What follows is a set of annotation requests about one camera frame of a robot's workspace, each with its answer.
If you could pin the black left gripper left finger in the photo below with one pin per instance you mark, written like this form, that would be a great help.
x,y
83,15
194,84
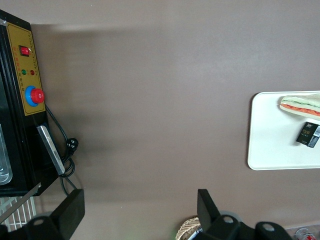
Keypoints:
x,y
72,210

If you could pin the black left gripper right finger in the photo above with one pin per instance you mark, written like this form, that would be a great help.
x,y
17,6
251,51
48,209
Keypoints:
x,y
207,212

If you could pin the wicker basket with foil tray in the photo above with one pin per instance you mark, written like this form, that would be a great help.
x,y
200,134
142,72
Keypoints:
x,y
186,228

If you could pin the cream plastic tray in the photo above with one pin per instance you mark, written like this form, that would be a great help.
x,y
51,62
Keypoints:
x,y
272,140

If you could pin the black sealing machine yellow panel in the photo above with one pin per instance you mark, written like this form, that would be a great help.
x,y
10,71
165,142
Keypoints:
x,y
27,155

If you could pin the clear acrylic bottle rack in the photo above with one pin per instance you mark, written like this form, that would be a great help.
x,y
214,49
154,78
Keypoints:
x,y
290,231

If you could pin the red cola bottle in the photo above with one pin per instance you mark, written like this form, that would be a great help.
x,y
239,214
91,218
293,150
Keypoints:
x,y
303,235

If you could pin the red emergency stop button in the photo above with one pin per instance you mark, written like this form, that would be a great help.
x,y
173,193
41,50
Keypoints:
x,y
36,95

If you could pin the small black box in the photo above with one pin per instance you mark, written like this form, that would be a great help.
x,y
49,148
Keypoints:
x,y
305,135

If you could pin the wrapped triangle sandwich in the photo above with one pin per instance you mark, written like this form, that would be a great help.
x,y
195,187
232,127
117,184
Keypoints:
x,y
302,106

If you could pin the red rocker switch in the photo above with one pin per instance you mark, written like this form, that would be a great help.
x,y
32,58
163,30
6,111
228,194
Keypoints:
x,y
24,51

